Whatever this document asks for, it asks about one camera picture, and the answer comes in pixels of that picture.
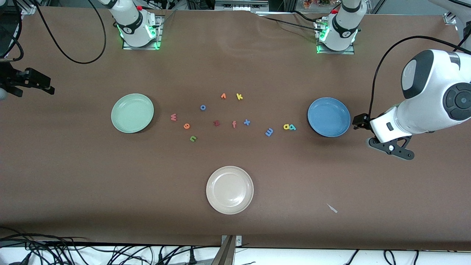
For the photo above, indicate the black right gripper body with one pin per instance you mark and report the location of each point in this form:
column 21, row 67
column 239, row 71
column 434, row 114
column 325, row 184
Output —
column 14, row 79

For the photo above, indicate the blue foam letter m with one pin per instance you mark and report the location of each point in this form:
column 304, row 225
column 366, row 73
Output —
column 269, row 132

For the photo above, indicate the blue plate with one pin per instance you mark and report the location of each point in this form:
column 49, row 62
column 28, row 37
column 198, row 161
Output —
column 329, row 117

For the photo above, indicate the white paper scrap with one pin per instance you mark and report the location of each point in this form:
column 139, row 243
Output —
column 332, row 208

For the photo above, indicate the light green plate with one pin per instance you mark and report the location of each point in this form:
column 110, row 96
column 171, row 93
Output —
column 132, row 113

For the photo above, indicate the yellow foam letter k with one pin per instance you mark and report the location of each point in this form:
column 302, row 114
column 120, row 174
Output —
column 238, row 96

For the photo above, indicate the brown table mat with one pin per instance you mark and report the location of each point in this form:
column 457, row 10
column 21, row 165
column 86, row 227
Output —
column 110, row 184

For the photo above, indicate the beige plate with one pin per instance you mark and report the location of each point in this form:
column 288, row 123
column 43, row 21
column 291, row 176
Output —
column 230, row 190

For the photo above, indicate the grey power strip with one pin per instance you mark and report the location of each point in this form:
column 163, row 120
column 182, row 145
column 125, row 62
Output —
column 239, row 5

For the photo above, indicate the aluminium frame rail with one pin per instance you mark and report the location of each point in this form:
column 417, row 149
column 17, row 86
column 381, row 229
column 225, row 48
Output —
column 449, row 18
column 27, row 10

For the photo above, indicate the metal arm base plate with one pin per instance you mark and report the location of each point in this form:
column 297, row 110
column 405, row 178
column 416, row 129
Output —
column 159, row 36
column 338, row 52

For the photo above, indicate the aluminium frame post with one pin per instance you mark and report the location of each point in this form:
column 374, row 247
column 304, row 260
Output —
column 226, row 254

